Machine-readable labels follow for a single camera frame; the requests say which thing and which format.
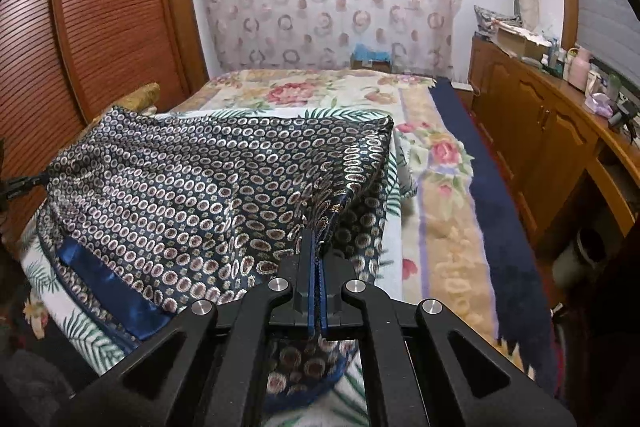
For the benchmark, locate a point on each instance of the floral blanket with navy border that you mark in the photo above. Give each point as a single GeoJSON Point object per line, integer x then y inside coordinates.
{"type": "Point", "coordinates": [450, 227]}

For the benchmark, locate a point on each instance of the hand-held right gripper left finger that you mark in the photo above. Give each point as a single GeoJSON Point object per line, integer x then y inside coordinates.
{"type": "Point", "coordinates": [300, 287]}

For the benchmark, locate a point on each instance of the patterned bag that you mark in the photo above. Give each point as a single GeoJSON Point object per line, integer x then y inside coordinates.
{"type": "Point", "coordinates": [487, 19]}

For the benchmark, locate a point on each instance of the wooden cabinet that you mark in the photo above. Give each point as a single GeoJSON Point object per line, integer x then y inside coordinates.
{"type": "Point", "coordinates": [530, 117]}

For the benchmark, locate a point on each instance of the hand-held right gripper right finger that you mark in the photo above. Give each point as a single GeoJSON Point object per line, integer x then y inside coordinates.
{"type": "Point", "coordinates": [332, 292]}

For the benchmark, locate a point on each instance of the cardboard box with blue cloth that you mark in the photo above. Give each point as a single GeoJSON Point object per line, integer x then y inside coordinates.
{"type": "Point", "coordinates": [370, 57]}

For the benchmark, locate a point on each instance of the navy circle-patterned satin top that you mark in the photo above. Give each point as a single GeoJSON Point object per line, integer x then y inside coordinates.
{"type": "Point", "coordinates": [175, 197]}

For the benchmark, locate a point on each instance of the white leaf-print sheet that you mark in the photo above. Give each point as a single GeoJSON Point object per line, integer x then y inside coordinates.
{"type": "Point", "coordinates": [75, 327]}

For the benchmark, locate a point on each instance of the open cardboard box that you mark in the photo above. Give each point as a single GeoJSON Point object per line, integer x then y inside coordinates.
{"type": "Point", "coordinates": [515, 39]}

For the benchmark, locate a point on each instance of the white round container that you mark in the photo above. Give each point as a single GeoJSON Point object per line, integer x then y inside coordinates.
{"type": "Point", "coordinates": [580, 257]}

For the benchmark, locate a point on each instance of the mustard patterned cloth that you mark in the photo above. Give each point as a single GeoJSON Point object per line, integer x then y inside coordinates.
{"type": "Point", "coordinates": [142, 97]}

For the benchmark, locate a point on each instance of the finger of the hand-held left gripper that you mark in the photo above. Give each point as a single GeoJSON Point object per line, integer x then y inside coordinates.
{"type": "Point", "coordinates": [25, 185]}

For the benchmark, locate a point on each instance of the small black device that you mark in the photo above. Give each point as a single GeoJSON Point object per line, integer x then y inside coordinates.
{"type": "Point", "coordinates": [622, 113]}

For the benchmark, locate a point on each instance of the purple tissue pack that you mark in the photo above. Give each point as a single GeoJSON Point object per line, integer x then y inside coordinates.
{"type": "Point", "coordinates": [598, 103]}

